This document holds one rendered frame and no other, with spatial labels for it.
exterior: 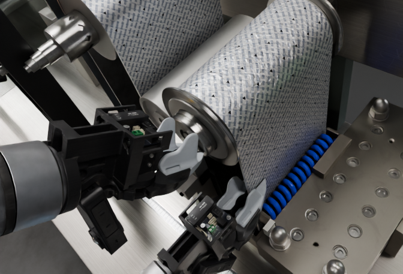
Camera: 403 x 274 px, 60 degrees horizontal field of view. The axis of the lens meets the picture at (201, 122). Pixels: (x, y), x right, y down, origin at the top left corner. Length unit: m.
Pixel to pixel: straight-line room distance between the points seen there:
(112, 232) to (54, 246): 1.71
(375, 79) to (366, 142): 1.57
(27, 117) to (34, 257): 1.05
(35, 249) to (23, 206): 1.87
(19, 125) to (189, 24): 0.78
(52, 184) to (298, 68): 0.36
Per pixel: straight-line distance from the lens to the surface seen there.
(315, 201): 0.67
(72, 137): 0.33
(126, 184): 0.37
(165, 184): 0.39
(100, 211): 0.38
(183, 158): 0.43
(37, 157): 0.32
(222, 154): 0.50
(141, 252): 0.83
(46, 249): 2.14
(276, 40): 0.51
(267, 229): 0.62
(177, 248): 0.52
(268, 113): 0.50
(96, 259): 0.88
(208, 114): 0.43
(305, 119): 0.63
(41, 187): 0.32
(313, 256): 0.63
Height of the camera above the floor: 1.63
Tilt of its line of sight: 49 degrees down
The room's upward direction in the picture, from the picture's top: 20 degrees counter-clockwise
